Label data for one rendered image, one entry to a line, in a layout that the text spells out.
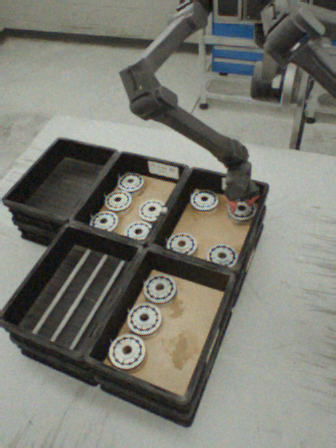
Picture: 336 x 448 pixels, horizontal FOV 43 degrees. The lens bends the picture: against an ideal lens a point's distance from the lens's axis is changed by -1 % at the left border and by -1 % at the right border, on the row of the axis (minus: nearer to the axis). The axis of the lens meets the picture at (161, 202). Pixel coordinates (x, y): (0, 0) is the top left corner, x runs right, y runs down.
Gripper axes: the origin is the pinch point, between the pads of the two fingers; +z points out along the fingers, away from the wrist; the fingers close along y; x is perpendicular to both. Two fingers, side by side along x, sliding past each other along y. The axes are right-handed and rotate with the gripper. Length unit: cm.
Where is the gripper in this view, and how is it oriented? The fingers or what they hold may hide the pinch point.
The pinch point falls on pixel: (240, 207)
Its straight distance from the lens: 153.7
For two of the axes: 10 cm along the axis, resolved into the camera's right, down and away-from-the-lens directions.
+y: 9.1, -3.4, 2.2
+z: 0.9, 7.0, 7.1
